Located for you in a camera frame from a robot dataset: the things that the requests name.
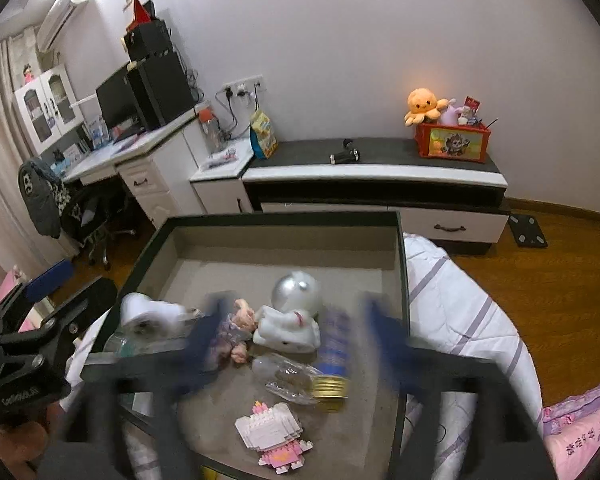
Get pink shallow box black rim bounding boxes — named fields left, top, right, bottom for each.
left=80, top=211, right=411, bottom=480

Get orange octopus plush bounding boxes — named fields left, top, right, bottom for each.
left=404, top=87, right=451, bottom=127

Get black hand grip tool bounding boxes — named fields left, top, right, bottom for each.
left=329, top=137, right=362, bottom=166

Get clear bottle red cap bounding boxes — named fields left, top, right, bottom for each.
left=199, top=106, right=222, bottom=153

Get white bedside cabinet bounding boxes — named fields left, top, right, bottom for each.
left=189, top=137, right=256, bottom=216

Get black computer monitor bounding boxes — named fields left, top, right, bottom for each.
left=95, top=67, right=141, bottom=133

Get white pink block figure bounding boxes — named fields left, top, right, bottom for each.
left=234, top=400, right=313, bottom=473

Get blue printed box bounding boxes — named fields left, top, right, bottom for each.
left=82, top=115, right=108, bottom=151

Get papers with pens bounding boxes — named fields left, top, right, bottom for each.
left=207, top=147, right=241, bottom=168

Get small doll purple dress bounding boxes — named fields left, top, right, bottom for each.
left=215, top=299, right=258, bottom=366

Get white desk with drawers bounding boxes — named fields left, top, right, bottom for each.
left=60, top=102, right=213, bottom=231

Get white astronaut figure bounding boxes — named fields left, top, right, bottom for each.
left=252, top=271, right=323, bottom=358

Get pink plush toy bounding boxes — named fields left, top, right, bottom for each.
left=439, top=99, right=473, bottom=126

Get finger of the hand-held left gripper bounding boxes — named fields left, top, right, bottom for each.
left=0, top=276, right=118, bottom=361
left=0, top=259, right=75, bottom=331

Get black white low cabinet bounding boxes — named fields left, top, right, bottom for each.
left=242, top=137, right=510, bottom=256

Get pink printed bedding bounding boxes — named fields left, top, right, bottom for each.
left=540, top=365, right=600, bottom=480

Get clear plastic bottle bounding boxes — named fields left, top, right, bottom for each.
left=251, top=352, right=326, bottom=406

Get black speaker box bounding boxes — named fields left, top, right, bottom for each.
left=124, top=19, right=175, bottom=61

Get white glass door cabinet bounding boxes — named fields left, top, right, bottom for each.
left=12, top=64, right=86, bottom=156

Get white wall socket strip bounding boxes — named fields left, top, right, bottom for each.
left=215, top=75, right=266, bottom=98

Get yellow blue snack bag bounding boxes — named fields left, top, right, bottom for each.
left=249, top=109, right=280, bottom=161

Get black computer tower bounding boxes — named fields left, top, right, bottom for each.
left=125, top=50, right=198, bottom=131

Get red printed toy box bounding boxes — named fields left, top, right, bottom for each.
left=414, top=121, right=492, bottom=163

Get person's left forearm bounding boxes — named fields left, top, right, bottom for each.
left=0, top=402, right=66, bottom=480

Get black office chair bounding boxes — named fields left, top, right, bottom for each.
left=60, top=180, right=138, bottom=271

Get red triangular ornament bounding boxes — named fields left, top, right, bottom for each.
left=125, top=0, right=158, bottom=31

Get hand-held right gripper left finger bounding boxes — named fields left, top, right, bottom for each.
left=40, top=295, right=231, bottom=480

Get white air conditioner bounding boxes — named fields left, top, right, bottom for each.
left=34, top=0, right=90, bottom=53

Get black floor scale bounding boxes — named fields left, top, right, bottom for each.
left=509, top=212, right=550, bottom=250

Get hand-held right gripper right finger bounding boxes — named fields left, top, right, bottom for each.
left=360, top=292, right=556, bottom=480

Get dark grey jacket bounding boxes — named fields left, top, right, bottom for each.
left=17, top=157, right=71, bottom=241

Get blue striped can gold lid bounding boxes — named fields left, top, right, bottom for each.
left=312, top=307, right=353, bottom=413

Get clear plastic box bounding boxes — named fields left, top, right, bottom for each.
left=102, top=327, right=186, bottom=358

